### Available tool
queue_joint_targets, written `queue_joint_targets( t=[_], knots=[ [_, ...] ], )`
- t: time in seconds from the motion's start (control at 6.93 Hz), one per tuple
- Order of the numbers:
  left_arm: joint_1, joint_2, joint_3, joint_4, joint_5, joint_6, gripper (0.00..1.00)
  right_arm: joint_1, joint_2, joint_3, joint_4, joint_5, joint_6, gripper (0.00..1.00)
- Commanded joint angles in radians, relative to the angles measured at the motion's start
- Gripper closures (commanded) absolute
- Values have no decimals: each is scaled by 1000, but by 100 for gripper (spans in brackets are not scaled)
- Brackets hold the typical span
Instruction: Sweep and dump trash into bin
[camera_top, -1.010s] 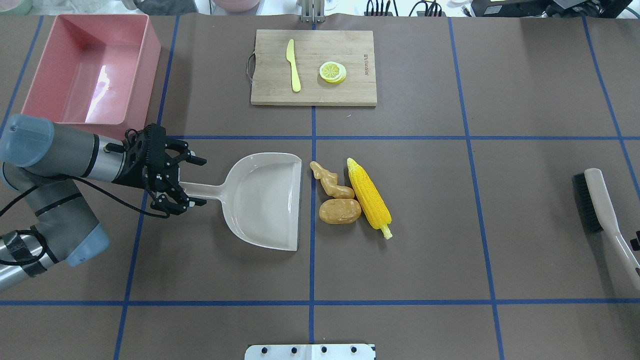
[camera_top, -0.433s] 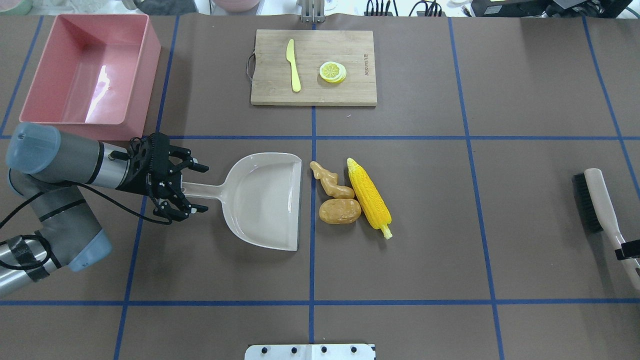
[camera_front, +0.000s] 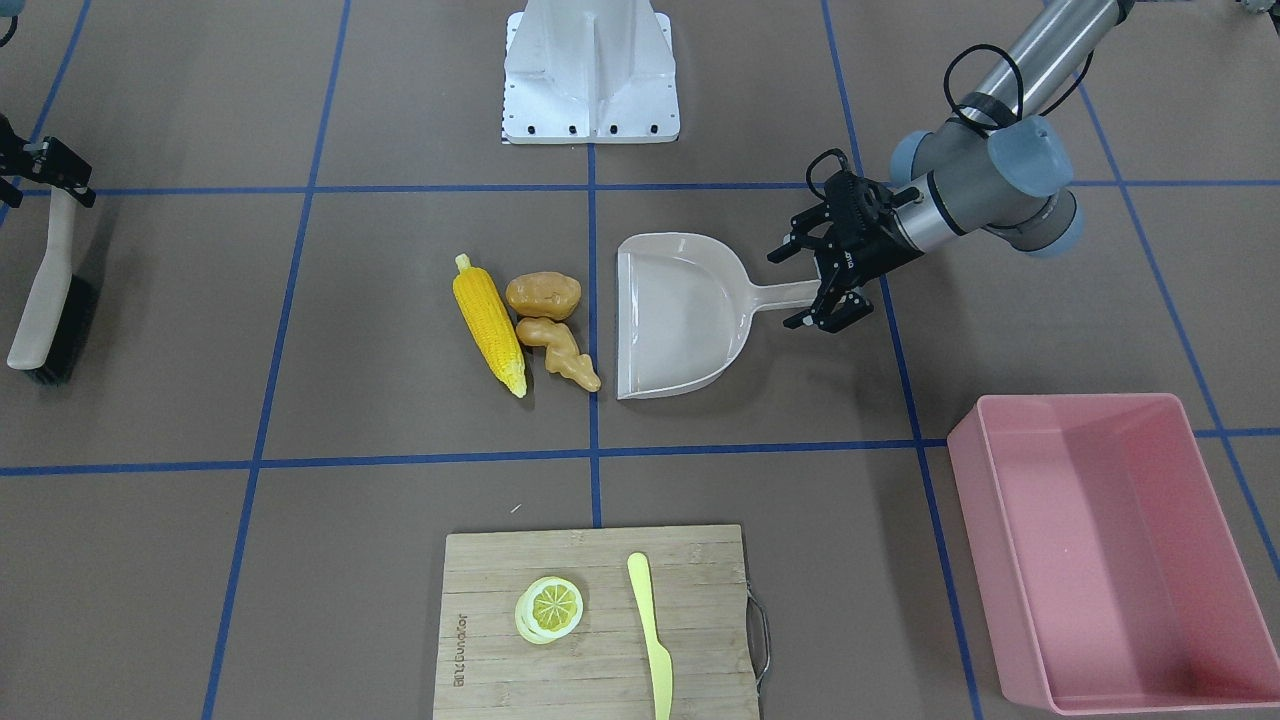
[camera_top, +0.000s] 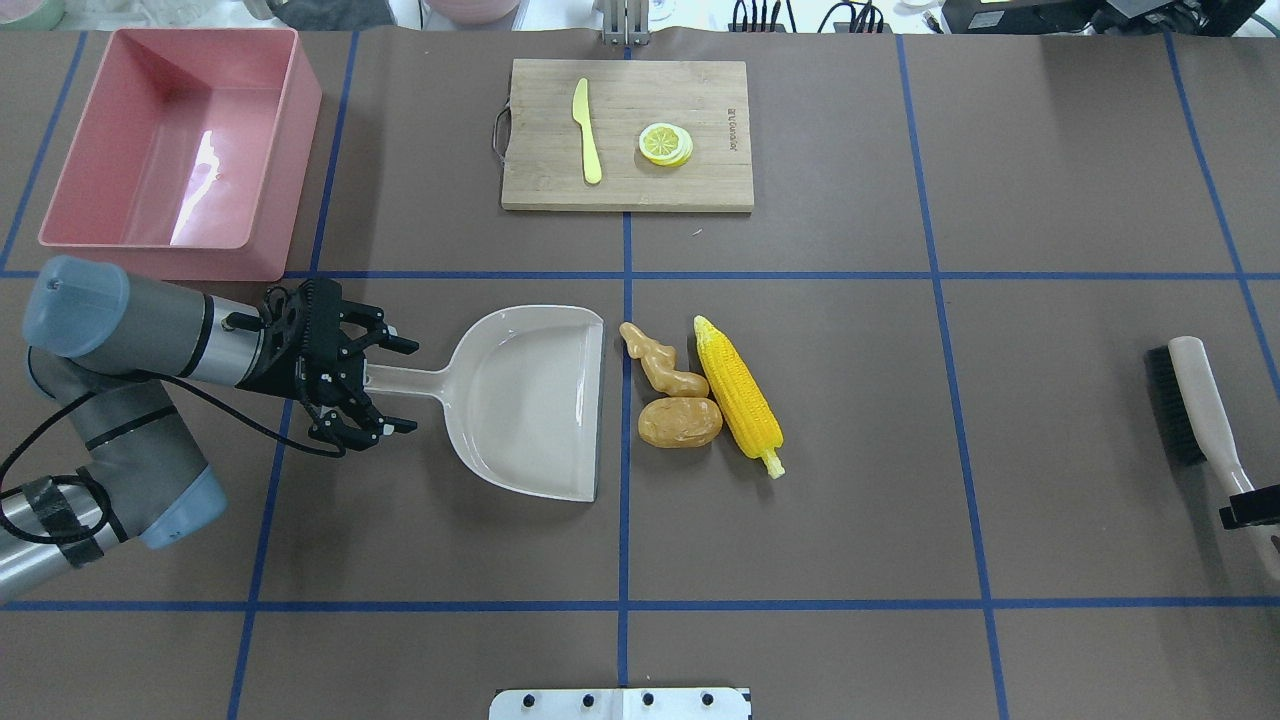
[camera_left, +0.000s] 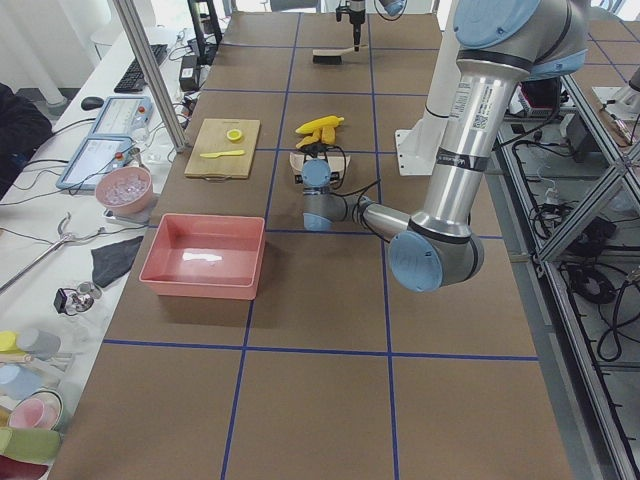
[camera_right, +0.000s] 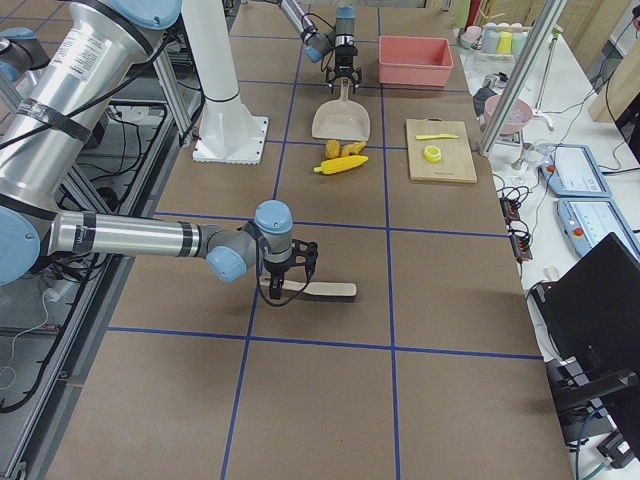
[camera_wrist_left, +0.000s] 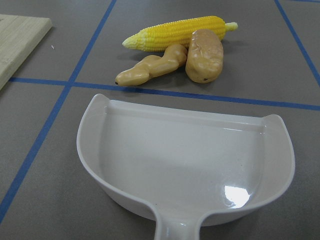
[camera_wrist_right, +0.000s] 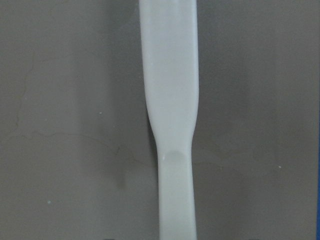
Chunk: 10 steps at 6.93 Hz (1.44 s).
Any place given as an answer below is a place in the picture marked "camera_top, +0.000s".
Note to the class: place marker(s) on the yellow lemon slice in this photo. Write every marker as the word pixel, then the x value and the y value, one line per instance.
pixel 665 145

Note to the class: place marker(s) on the wooden cutting board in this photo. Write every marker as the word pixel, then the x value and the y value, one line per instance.
pixel 710 99

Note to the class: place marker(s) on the yellow toy corn cob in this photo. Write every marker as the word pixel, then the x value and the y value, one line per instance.
pixel 753 425

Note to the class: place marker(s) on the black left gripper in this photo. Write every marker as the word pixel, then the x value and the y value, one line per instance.
pixel 277 371

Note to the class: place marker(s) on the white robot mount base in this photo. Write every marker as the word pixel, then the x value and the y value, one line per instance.
pixel 623 703

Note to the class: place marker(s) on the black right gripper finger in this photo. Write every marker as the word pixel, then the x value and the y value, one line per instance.
pixel 1256 508

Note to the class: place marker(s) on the brown toy potato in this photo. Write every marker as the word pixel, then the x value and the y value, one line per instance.
pixel 680 422

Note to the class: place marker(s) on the pink plastic bin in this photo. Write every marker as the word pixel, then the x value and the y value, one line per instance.
pixel 190 156

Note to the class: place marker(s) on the yellow plastic knife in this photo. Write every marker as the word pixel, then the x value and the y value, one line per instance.
pixel 581 115

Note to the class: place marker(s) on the aluminium frame post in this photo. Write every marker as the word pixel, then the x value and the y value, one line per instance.
pixel 625 23

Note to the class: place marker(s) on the tan toy ginger root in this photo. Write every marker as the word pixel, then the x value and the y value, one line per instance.
pixel 658 362

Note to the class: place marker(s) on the beige brush black bristles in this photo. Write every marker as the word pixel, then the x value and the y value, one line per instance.
pixel 1196 429

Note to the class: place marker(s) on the beige plastic dustpan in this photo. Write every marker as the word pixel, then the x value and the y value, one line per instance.
pixel 521 398

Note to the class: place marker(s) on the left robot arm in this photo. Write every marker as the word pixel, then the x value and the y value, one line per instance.
pixel 107 345

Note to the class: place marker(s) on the pink bowl with ice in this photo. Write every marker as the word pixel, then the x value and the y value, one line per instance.
pixel 473 12

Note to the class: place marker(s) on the dark grey cloth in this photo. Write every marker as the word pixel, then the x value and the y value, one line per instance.
pixel 324 15

